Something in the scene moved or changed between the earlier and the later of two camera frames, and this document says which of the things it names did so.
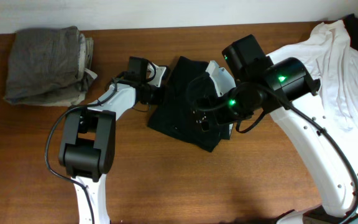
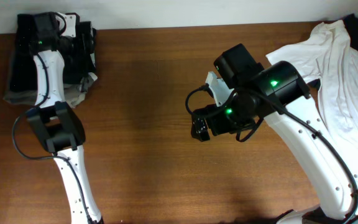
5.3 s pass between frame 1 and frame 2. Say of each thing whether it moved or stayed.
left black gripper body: moved
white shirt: stayed
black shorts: moved
